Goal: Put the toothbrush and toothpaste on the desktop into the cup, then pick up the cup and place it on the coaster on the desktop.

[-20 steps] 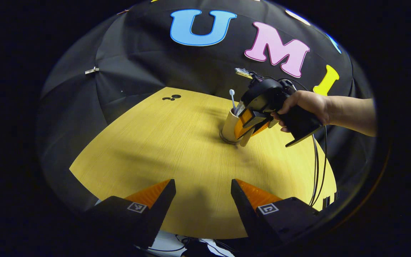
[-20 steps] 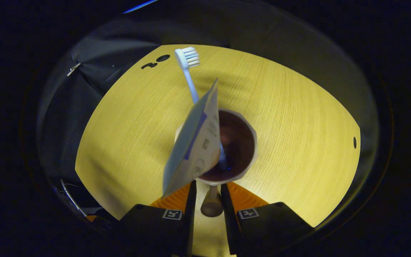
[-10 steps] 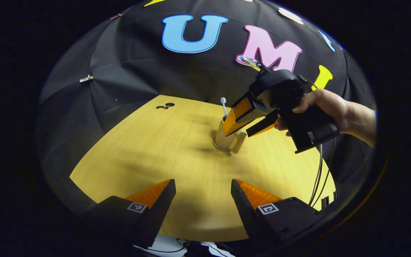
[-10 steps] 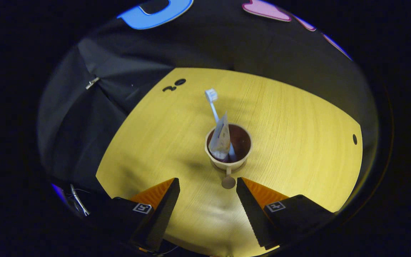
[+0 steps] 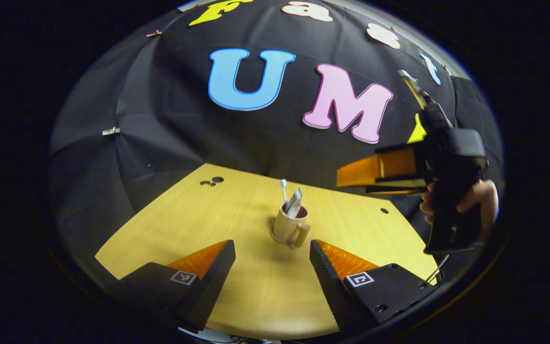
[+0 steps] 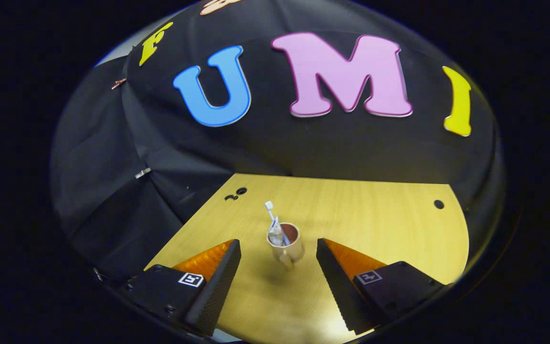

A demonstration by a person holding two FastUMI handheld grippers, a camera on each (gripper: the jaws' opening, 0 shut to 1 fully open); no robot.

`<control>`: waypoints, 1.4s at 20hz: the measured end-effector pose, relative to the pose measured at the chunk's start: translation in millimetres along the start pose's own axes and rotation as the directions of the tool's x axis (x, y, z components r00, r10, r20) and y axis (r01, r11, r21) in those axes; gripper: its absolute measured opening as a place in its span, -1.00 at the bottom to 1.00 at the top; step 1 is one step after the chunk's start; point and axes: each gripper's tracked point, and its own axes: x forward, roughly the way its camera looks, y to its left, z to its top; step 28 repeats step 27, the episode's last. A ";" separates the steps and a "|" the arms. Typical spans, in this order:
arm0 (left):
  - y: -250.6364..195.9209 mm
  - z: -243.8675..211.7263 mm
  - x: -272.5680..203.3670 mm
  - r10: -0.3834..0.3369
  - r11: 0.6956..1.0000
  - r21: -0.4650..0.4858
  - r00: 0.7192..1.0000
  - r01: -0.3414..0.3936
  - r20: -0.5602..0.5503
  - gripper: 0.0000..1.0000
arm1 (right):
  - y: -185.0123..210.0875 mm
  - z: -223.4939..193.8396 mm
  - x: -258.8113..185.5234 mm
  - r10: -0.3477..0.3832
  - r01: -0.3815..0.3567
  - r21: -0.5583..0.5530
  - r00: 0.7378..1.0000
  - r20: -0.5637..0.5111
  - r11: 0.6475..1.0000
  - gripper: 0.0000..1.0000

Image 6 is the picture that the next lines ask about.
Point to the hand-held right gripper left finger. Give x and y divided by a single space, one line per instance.
215 296

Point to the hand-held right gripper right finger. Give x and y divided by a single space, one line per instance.
337 291

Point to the beige cup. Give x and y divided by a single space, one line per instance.
295 251

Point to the white toothpaste tube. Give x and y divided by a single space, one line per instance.
275 234

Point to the white toothbrush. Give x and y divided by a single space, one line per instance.
269 209

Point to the wooden desktop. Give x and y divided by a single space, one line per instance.
380 229

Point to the silver metal clip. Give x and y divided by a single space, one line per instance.
142 172

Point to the black backdrop cloth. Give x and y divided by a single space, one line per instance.
280 143

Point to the copper metal clip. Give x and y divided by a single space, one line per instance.
118 83

